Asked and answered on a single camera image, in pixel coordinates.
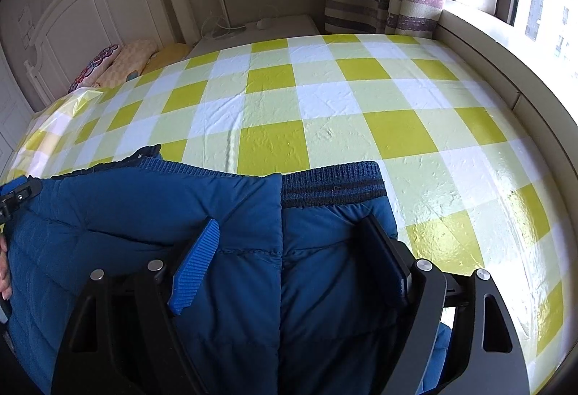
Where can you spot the white wooden headboard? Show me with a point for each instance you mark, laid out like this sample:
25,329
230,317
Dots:
113,11

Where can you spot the colourful patterned pillow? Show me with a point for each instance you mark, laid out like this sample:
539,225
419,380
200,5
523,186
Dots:
92,69

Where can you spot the yellow checked bed sheet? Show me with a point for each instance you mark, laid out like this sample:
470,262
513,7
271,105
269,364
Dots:
338,106

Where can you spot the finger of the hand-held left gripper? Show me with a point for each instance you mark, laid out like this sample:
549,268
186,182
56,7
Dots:
22,196

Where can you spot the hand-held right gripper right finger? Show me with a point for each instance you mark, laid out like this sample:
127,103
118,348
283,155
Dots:
388,259

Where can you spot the white wardrobe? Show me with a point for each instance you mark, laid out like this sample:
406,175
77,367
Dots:
11,119

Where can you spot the cream pillow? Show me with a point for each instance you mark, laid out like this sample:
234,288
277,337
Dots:
131,60

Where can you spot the person's left hand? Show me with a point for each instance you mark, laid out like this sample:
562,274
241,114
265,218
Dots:
4,268

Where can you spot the blue quilted jacket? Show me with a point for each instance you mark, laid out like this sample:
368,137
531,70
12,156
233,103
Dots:
135,214

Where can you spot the yellow pillow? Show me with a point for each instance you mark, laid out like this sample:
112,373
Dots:
167,56

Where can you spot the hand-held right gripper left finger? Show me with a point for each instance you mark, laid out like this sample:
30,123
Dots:
194,268

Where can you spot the small white device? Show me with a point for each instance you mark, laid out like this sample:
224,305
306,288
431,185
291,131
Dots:
266,23

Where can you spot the cream window bench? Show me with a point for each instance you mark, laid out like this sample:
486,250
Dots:
496,56

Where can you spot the white nightstand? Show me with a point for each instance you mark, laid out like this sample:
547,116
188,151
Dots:
280,32

